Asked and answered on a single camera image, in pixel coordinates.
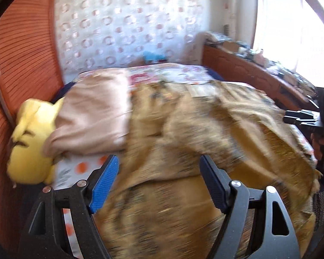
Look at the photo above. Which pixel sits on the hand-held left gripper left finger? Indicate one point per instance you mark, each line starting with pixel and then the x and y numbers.
pixel 105 186

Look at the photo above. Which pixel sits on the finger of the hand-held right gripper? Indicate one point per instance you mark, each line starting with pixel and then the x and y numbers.
pixel 299 118

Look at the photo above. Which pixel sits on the small blue object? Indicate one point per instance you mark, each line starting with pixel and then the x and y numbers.
pixel 152 56

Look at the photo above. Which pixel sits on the white circle patterned curtain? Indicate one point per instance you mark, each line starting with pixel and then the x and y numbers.
pixel 124 19

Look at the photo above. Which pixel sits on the person's right hand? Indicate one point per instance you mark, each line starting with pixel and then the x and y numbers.
pixel 317 149

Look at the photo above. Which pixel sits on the bright window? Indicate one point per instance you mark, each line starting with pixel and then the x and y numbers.
pixel 291 32

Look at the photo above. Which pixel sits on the pile of sideboard clutter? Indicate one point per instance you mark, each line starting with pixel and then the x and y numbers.
pixel 259 56

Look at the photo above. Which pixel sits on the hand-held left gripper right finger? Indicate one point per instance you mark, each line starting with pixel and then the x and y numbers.
pixel 213 186

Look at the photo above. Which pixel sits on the brown furry garment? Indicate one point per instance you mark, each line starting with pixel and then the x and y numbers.
pixel 183 167

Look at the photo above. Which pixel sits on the cardboard box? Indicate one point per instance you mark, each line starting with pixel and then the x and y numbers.
pixel 230 47

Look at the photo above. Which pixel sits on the floral printed blanket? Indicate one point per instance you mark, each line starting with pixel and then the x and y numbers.
pixel 178 72

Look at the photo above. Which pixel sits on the yellow plush toy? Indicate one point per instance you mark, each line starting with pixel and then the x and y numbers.
pixel 29 156

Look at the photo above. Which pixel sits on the dark patterned cloth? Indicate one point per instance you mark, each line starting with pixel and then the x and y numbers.
pixel 322 205

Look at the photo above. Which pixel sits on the wooden sideboard cabinet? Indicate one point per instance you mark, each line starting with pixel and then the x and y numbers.
pixel 232 64

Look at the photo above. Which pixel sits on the pink pillow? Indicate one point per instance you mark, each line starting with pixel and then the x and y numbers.
pixel 91 113

